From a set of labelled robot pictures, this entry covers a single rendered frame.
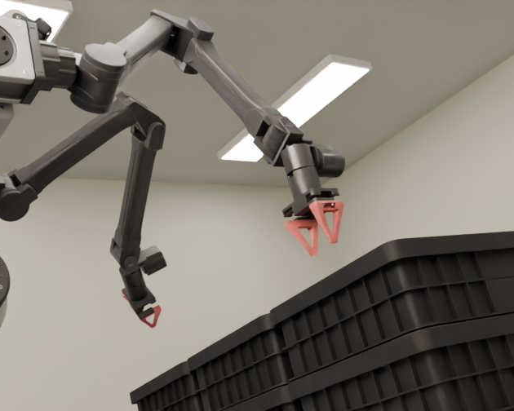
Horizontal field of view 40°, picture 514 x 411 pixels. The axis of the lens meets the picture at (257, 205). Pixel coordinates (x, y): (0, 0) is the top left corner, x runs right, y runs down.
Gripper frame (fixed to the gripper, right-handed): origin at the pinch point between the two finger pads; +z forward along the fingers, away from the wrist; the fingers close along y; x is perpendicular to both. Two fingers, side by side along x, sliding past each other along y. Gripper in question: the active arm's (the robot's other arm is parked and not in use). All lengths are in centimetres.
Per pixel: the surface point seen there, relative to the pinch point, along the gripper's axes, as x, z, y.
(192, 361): 21.1, 13.9, 18.8
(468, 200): -315, -98, 206
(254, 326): 21.5, 14.0, -4.1
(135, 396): 21, 14, 47
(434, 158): -314, -138, 221
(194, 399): 19.7, 19.9, 23.6
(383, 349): 21.8, 24.6, -31.1
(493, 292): 7.1, 20.9, -37.6
